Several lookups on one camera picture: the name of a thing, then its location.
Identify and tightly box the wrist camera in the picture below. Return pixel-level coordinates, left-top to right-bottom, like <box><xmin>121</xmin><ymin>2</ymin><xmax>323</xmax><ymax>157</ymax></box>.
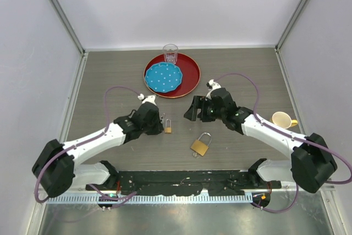
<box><xmin>206</xmin><ymin>79</ymin><xmax>221</xmax><ymax>99</ymax></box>
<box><xmin>138</xmin><ymin>94</ymin><xmax>156</xmax><ymax>105</ymax></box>

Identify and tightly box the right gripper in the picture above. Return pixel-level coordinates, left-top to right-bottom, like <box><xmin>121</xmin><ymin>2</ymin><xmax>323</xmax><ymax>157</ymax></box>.
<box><xmin>184</xmin><ymin>96</ymin><xmax>226</xmax><ymax>122</ymax></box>

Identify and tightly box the small brass padlock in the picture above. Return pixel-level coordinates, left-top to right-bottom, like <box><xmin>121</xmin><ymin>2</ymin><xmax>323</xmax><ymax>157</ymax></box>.
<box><xmin>164</xmin><ymin>119</ymin><xmax>172</xmax><ymax>134</ymax></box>

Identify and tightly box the large brass padlock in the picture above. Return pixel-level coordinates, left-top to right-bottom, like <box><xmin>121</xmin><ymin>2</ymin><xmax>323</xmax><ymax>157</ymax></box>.
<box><xmin>190</xmin><ymin>132</ymin><xmax>212</xmax><ymax>156</ymax></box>

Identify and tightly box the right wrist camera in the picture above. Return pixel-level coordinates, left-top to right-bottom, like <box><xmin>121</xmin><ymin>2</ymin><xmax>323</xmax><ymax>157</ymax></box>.
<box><xmin>206</xmin><ymin>79</ymin><xmax>221</xmax><ymax>99</ymax></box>

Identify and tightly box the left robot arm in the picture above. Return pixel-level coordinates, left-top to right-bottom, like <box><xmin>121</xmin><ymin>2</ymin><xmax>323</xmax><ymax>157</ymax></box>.
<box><xmin>32</xmin><ymin>102</ymin><xmax>163</xmax><ymax>202</ymax></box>

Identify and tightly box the yellow cream mug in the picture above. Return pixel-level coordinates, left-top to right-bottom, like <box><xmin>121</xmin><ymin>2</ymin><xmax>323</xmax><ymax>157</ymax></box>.
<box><xmin>270</xmin><ymin>112</ymin><xmax>298</xmax><ymax>129</ymax></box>

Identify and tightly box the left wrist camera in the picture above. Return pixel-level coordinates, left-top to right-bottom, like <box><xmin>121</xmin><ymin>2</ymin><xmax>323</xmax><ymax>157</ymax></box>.
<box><xmin>138</xmin><ymin>94</ymin><xmax>156</xmax><ymax>105</ymax></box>

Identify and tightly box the red round tray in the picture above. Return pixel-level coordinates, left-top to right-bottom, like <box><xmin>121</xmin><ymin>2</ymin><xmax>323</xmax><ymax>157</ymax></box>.
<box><xmin>144</xmin><ymin>53</ymin><xmax>201</xmax><ymax>99</ymax></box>

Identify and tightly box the black white keychain charm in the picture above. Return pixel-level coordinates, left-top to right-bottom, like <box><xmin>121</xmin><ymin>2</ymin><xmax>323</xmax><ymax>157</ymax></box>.
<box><xmin>161</xmin><ymin>113</ymin><xmax>166</xmax><ymax>123</ymax></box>

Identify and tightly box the clear plastic cup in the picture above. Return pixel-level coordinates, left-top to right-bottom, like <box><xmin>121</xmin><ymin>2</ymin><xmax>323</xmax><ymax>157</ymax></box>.
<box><xmin>163</xmin><ymin>43</ymin><xmax>178</xmax><ymax>64</ymax></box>

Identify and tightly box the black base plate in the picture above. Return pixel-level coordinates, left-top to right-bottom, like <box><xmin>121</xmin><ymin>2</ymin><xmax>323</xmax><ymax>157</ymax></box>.
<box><xmin>96</xmin><ymin>170</ymin><xmax>282</xmax><ymax>196</ymax></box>

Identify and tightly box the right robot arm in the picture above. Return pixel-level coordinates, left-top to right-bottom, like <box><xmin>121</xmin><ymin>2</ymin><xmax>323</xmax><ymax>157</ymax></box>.
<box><xmin>184</xmin><ymin>88</ymin><xmax>337</xmax><ymax>193</ymax></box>

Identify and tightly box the large padlock key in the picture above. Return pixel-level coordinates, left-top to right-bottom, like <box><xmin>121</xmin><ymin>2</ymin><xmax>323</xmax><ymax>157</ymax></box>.
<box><xmin>192</xmin><ymin>152</ymin><xmax>199</xmax><ymax>158</ymax></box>

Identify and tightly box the slotted cable duct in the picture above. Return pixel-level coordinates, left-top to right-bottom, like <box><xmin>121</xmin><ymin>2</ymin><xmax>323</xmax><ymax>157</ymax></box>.
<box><xmin>47</xmin><ymin>192</ymin><xmax>252</xmax><ymax>204</ymax></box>

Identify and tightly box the blue dotted plate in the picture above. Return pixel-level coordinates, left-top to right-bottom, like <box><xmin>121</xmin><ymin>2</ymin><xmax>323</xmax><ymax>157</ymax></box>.
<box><xmin>144</xmin><ymin>62</ymin><xmax>183</xmax><ymax>93</ymax></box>

